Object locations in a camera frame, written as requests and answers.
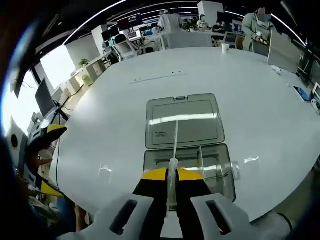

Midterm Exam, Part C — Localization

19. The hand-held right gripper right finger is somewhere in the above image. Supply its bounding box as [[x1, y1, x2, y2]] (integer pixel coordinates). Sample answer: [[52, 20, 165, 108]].
[[176, 167, 254, 240]]

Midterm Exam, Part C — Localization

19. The black table cable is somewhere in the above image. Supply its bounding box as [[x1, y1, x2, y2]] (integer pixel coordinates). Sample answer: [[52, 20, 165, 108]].
[[55, 139, 63, 191]]

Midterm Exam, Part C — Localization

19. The small white appliance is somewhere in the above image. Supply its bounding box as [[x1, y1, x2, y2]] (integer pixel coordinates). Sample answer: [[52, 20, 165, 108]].
[[310, 83, 320, 111]]

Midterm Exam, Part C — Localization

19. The clear plastic divider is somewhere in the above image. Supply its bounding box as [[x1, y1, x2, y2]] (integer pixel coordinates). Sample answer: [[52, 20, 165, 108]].
[[198, 146, 206, 177], [166, 119, 180, 212]]

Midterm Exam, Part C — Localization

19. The white office chair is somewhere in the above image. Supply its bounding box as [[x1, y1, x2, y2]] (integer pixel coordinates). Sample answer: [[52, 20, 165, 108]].
[[110, 40, 141, 62]]

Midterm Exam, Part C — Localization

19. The low white desk partition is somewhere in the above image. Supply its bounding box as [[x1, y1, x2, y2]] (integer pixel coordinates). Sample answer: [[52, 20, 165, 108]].
[[160, 32, 214, 50]]

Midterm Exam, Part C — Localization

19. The blue cloth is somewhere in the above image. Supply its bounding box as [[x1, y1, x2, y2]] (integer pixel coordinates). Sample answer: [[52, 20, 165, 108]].
[[293, 85, 312, 102]]

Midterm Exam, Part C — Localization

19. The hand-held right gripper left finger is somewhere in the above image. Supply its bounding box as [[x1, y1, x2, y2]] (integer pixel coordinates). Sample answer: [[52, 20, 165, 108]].
[[56, 167, 168, 240]]

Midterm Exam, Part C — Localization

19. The transparent grey dual guide fixture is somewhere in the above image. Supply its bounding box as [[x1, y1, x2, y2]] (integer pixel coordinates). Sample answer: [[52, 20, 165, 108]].
[[143, 92, 242, 204]]

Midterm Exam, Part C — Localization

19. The white partition panel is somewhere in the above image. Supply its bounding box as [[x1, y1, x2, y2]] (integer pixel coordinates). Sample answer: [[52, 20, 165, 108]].
[[267, 29, 301, 75]]

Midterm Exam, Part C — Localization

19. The white column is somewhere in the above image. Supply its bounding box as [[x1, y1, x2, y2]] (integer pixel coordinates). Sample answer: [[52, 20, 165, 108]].
[[90, 24, 114, 59]]

